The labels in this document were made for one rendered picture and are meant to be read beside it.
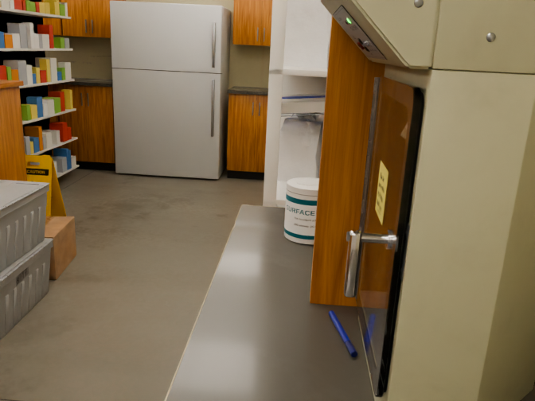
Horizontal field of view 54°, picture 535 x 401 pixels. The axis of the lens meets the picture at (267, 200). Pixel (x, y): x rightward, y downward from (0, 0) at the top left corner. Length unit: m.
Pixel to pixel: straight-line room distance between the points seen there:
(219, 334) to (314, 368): 0.18
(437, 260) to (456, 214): 0.06
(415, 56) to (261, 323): 0.58
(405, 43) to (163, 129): 5.19
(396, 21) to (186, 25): 5.05
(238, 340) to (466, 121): 0.54
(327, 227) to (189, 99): 4.68
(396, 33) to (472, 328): 0.36
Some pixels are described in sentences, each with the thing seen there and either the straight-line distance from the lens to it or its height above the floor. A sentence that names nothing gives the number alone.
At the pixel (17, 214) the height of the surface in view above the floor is 0.58.
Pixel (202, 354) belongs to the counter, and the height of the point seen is 0.94.
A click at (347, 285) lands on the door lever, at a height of 1.14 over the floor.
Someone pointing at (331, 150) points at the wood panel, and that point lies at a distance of 0.96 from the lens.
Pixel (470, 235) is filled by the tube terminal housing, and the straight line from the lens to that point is 0.64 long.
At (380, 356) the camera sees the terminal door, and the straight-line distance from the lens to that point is 0.71.
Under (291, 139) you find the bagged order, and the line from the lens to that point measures 2.00.
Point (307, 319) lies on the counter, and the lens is 1.00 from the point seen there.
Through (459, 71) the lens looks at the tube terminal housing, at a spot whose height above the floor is 1.41.
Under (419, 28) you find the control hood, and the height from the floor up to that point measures 1.45.
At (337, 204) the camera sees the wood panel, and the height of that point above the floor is 1.15.
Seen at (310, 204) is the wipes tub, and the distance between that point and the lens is 1.32.
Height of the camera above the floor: 1.42
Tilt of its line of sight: 16 degrees down
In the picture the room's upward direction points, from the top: 3 degrees clockwise
